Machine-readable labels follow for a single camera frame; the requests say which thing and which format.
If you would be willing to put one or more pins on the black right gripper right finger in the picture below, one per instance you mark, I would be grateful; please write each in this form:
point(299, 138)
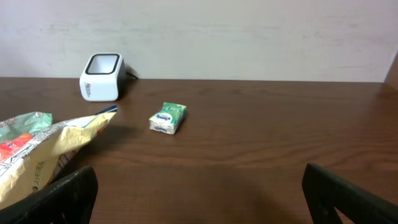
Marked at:
point(327, 194)

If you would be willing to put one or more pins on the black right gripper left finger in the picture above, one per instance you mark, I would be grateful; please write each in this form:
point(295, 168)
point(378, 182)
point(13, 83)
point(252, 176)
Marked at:
point(68, 200)

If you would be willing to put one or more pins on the white blue snack bag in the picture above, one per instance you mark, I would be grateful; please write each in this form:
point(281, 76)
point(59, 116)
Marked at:
point(40, 160)

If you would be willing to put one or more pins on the orange white tissue pack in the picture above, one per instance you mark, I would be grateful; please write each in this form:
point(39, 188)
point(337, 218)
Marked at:
point(9, 148)

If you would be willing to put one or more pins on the teal snack packet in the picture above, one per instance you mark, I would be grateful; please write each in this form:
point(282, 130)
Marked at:
point(31, 123)

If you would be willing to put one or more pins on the green white tissue pack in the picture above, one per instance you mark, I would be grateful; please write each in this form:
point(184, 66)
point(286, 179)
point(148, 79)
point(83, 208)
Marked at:
point(168, 118)

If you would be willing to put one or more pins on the white barcode scanner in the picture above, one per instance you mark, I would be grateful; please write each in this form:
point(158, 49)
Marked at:
point(103, 77)

